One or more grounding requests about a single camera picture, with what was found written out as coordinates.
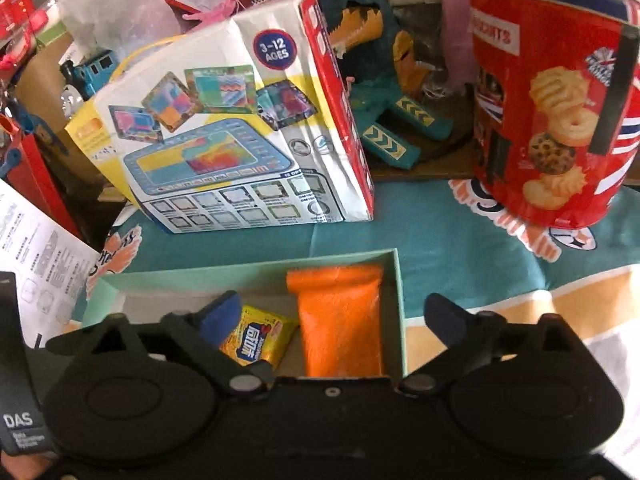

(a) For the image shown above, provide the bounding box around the mint green cardboard box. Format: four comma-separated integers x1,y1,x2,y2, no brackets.
81,249,407,379

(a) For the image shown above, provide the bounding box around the red biscuit tin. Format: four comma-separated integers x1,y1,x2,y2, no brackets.
470,0,639,229

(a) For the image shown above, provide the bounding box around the left hand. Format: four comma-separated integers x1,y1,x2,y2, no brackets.
1,451,58,480

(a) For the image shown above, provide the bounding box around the red toy box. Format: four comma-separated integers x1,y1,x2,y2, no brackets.
0,0,36,41

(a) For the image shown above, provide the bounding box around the yellow snack packet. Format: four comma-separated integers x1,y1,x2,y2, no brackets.
220,304,298,368

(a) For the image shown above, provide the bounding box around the clear plastic bag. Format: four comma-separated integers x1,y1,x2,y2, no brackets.
58,0,180,60

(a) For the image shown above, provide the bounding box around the striped blanket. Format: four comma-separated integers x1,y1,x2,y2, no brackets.
87,180,639,411

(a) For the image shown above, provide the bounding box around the teal dinosaur toy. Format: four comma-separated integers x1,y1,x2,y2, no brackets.
320,0,460,170

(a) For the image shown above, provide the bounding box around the blue toy train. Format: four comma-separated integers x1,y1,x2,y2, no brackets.
60,50,119,118

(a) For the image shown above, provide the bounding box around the orange snack packet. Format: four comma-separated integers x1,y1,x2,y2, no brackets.
286,264,384,378

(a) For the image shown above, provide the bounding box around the white instruction sheet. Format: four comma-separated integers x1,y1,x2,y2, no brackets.
0,182,98,348

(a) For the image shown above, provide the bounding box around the toy tablet box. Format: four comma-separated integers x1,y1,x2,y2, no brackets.
67,0,374,234

